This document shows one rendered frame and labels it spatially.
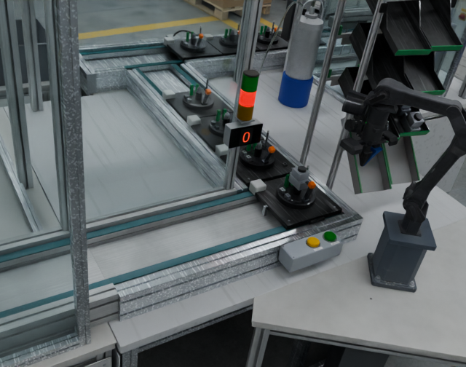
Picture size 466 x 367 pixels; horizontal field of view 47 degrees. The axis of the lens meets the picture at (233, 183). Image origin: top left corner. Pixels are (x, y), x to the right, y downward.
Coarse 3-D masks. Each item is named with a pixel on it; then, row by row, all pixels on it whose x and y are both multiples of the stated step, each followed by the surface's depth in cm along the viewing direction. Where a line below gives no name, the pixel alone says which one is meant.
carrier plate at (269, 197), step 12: (276, 180) 196; (264, 192) 188; (264, 204) 184; (276, 204) 184; (324, 204) 187; (336, 204) 188; (276, 216) 179; (288, 216) 179; (300, 216) 180; (312, 216) 180; (324, 216) 183; (288, 228) 176
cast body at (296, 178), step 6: (294, 168) 182; (300, 168) 181; (306, 168) 181; (294, 174) 182; (300, 174) 180; (306, 174) 181; (288, 180) 186; (294, 180) 183; (300, 180) 181; (306, 180) 183; (300, 186) 181; (306, 186) 183
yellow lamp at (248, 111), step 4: (240, 108) 167; (244, 108) 166; (248, 108) 166; (252, 108) 167; (240, 112) 167; (244, 112) 167; (248, 112) 167; (252, 112) 168; (240, 116) 168; (244, 116) 167; (248, 116) 168; (252, 116) 169; (244, 120) 168; (248, 120) 169
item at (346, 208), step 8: (264, 136) 224; (272, 144) 218; (280, 152) 214; (288, 152) 215; (288, 160) 210; (296, 160) 210; (312, 176) 202; (240, 184) 192; (320, 184) 199; (240, 192) 191; (328, 192) 195; (336, 200) 192; (344, 208) 189
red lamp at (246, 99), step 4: (240, 92) 165; (244, 92) 163; (248, 92) 163; (252, 92) 163; (240, 96) 165; (244, 96) 164; (248, 96) 163; (252, 96) 164; (240, 100) 165; (244, 100) 164; (248, 100) 164; (252, 100) 165; (240, 104) 166; (244, 104) 165; (248, 104) 165; (252, 104) 166
